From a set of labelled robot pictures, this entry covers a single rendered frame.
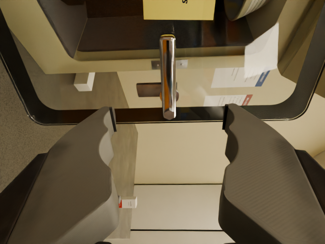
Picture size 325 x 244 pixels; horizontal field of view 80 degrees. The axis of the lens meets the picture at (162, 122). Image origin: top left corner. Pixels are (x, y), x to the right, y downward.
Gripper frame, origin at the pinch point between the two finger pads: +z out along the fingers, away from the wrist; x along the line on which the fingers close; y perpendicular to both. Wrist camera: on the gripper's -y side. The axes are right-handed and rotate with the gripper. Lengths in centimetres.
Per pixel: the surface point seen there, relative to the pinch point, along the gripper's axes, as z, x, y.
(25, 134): 17.3, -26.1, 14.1
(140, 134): 118, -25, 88
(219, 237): 129, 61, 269
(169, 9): 13.8, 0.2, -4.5
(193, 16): 13.8, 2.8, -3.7
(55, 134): 24.6, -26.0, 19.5
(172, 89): 8.8, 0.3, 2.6
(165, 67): 8.8, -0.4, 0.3
